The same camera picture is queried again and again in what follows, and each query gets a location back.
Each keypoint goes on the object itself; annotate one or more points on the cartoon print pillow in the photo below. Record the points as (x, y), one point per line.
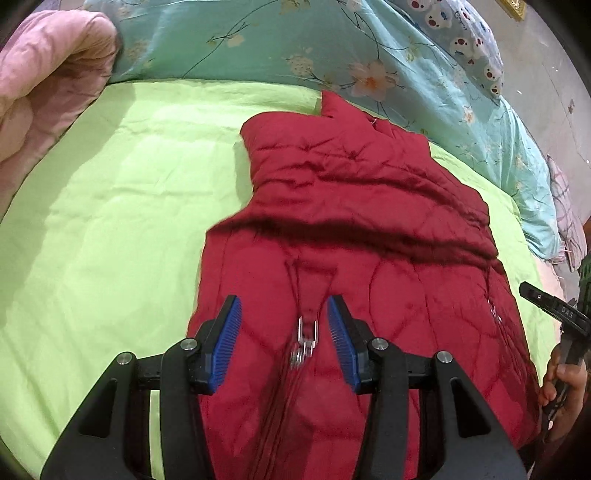
(458, 28)

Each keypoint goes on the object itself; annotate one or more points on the pink quilted blanket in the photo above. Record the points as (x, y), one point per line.
(55, 64)

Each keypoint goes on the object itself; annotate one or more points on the plaid pink cloth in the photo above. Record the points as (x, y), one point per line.
(570, 228)

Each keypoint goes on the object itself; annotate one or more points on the lime green bed sheet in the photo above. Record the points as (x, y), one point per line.
(100, 248)

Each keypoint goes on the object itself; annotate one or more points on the teal floral duvet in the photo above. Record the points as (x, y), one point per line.
(369, 52)

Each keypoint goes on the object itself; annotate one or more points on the gold framed landscape painting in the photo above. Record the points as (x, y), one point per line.
(516, 9)

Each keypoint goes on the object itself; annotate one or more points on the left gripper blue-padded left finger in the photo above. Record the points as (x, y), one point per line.
(216, 339)

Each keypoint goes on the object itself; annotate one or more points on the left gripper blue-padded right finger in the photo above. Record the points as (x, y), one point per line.
(350, 337)

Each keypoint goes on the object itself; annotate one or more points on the red puffer jacket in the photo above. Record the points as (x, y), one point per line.
(347, 204)

